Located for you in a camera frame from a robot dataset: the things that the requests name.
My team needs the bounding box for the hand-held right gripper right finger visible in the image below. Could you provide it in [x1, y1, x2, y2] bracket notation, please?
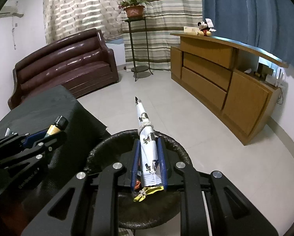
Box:
[158, 138, 279, 236]

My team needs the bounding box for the beige patterned curtain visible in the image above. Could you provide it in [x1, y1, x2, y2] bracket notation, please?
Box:
[42, 0, 124, 45]

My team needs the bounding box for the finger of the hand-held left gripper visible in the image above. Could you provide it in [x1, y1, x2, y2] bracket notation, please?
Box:
[0, 131, 48, 161]
[0, 131, 67, 169]

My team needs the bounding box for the potted plant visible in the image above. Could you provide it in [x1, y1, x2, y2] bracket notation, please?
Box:
[119, 0, 153, 19]

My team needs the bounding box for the blue curtain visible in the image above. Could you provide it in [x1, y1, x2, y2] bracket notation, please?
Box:
[200, 0, 294, 69]

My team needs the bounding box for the white printed wrapper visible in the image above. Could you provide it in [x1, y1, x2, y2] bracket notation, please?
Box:
[135, 96, 164, 187]

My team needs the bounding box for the striped curtain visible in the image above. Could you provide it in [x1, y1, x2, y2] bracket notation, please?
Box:
[118, 0, 203, 71]

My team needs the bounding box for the wooden cabinet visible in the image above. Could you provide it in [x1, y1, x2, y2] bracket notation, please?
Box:
[170, 32, 288, 146]

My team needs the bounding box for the mouse plush toy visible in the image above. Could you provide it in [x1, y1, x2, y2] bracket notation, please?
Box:
[197, 20, 216, 37]

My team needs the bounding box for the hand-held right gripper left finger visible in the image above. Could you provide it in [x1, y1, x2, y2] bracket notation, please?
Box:
[22, 140, 141, 236]

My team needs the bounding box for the brown leather sofa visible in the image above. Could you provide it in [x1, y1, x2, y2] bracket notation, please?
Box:
[7, 28, 119, 110]

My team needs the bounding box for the trash can with black bag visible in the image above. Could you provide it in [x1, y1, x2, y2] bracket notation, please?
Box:
[84, 130, 193, 229]

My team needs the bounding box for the air conditioner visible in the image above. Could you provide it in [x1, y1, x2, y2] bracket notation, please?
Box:
[0, 1, 23, 18]

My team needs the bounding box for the white router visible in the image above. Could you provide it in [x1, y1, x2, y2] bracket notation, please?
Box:
[275, 67, 286, 88]

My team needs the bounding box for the dark small box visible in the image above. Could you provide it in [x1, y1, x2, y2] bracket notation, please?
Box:
[257, 63, 273, 79]

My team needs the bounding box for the black metal plant stand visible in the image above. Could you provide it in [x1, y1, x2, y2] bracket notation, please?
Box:
[122, 17, 154, 82]

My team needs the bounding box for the yellow tube with black cap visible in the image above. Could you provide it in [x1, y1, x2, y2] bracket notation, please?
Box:
[44, 115, 69, 138]

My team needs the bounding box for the hanging wall cord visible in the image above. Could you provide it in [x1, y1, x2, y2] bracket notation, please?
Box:
[12, 1, 18, 50]

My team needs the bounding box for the yellow wrapper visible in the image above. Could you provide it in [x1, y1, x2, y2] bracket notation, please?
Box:
[133, 186, 165, 202]

